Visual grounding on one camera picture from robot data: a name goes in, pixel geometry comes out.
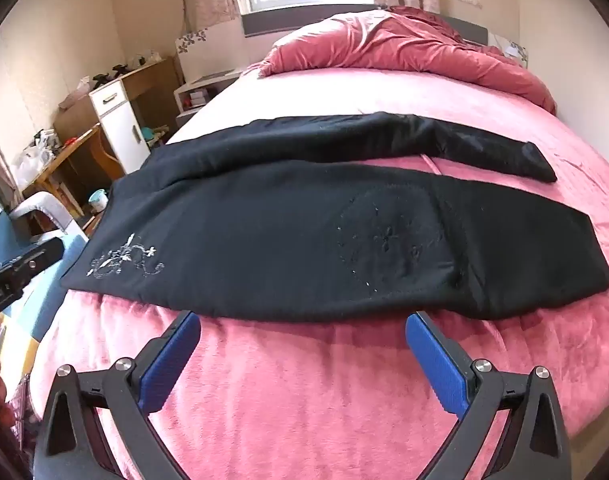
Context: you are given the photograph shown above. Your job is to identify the white plastic bag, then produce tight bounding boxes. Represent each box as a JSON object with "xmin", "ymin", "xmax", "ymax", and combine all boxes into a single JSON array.
[{"xmin": 10, "ymin": 147, "xmax": 55, "ymax": 188}]

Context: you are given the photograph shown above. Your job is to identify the white and blue chair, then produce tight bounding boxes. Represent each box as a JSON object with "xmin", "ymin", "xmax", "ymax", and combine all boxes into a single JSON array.
[{"xmin": 0, "ymin": 191, "xmax": 92, "ymax": 341}]

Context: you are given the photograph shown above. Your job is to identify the red duvet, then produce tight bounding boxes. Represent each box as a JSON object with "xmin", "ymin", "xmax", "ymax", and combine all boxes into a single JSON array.
[{"xmin": 257, "ymin": 6, "xmax": 558, "ymax": 116}]

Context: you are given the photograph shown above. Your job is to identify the white floral board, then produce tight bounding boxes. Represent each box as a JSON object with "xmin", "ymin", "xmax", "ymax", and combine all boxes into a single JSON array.
[{"xmin": 175, "ymin": 22, "xmax": 242, "ymax": 81}]

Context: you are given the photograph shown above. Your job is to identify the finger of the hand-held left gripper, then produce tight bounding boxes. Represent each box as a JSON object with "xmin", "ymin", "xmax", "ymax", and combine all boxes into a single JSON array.
[{"xmin": 0, "ymin": 237, "xmax": 65, "ymax": 291}]

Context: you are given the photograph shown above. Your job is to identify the wooden desk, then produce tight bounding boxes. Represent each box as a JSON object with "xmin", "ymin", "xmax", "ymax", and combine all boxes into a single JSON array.
[{"xmin": 53, "ymin": 56, "xmax": 182, "ymax": 161}]

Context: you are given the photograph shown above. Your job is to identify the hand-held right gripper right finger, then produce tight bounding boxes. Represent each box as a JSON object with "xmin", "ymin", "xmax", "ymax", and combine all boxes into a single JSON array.
[{"xmin": 405, "ymin": 310, "xmax": 571, "ymax": 480}]

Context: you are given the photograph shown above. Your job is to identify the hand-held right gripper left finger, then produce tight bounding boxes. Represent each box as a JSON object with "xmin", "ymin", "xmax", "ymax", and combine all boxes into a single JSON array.
[{"xmin": 33, "ymin": 310, "xmax": 202, "ymax": 480}]

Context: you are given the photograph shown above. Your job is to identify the small wooden table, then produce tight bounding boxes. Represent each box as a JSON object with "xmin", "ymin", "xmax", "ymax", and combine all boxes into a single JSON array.
[{"xmin": 22, "ymin": 125, "xmax": 115, "ymax": 218}]

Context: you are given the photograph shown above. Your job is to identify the grey headboard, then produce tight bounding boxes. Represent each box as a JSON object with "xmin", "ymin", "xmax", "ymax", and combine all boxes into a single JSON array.
[{"xmin": 241, "ymin": 5, "xmax": 490, "ymax": 46}]

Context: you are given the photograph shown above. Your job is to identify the pink plush bed blanket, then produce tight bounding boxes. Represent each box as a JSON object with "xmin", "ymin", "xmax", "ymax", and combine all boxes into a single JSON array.
[{"xmin": 32, "ymin": 55, "xmax": 609, "ymax": 480}]

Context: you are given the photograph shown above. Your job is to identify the white open nightstand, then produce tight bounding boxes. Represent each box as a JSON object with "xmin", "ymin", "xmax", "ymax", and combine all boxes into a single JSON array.
[{"xmin": 173, "ymin": 71, "xmax": 242, "ymax": 128}]

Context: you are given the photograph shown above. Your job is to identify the white cabinet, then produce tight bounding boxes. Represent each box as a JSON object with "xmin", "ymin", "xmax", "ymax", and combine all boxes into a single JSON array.
[{"xmin": 88, "ymin": 77, "xmax": 151, "ymax": 176}]

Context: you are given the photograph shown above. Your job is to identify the black pants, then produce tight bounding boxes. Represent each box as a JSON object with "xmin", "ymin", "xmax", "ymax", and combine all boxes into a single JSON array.
[{"xmin": 59, "ymin": 111, "xmax": 609, "ymax": 323}]

